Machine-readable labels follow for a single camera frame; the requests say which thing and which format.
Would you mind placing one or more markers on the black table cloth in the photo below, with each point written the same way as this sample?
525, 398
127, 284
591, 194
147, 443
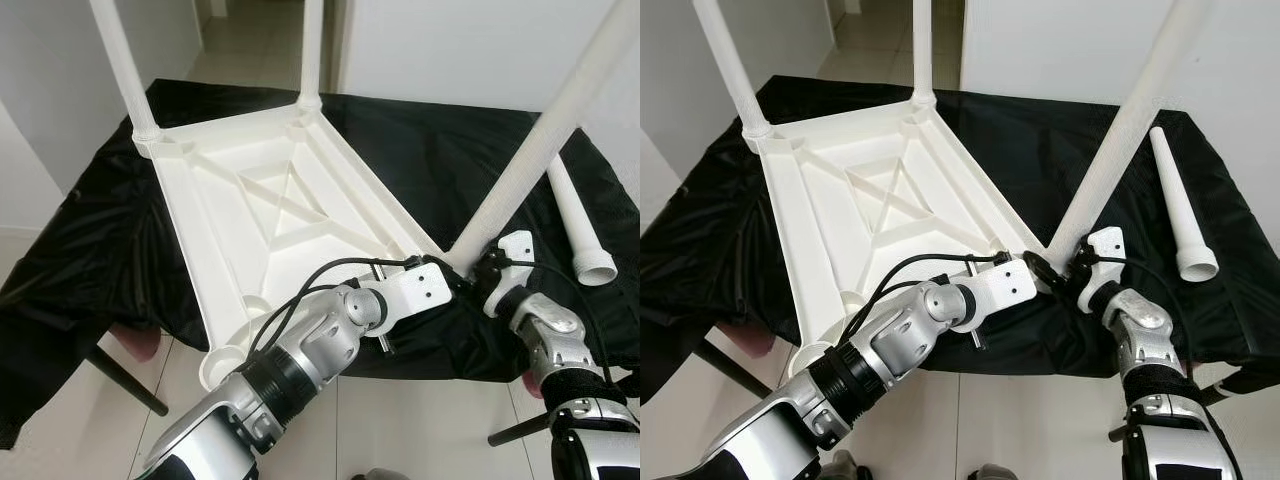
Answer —
1050, 150
450, 150

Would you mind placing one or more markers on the white plastic table top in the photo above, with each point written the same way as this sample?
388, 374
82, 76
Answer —
260, 190
870, 185

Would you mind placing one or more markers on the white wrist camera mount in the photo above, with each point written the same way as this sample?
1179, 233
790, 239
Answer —
1105, 245
1005, 282
420, 285
515, 250

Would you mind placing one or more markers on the robot right leg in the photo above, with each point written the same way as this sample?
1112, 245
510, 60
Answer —
375, 475
995, 473

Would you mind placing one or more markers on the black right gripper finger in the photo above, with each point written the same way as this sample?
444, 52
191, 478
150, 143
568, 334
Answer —
458, 277
1042, 268

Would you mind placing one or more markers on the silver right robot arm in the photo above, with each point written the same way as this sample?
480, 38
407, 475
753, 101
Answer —
550, 340
1145, 335

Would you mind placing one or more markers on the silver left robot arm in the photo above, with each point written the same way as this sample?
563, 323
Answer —
300, 350
890, 345

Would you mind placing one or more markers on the robot left leg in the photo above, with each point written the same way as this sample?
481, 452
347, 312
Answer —
842, 468

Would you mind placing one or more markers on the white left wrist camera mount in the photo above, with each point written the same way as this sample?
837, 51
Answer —
1005, 282
420, 285

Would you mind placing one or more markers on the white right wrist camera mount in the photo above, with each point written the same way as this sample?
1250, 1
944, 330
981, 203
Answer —
1105, 245
515, 250

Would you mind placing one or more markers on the white plastic table leg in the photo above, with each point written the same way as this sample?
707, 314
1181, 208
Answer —
311, 50
120, 70
580, 225
540, 140
1185, 220
1130, 120
923, 50
730, 65

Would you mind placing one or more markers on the robot leg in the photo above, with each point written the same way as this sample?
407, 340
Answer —
375, 475
995, 473
842, 468

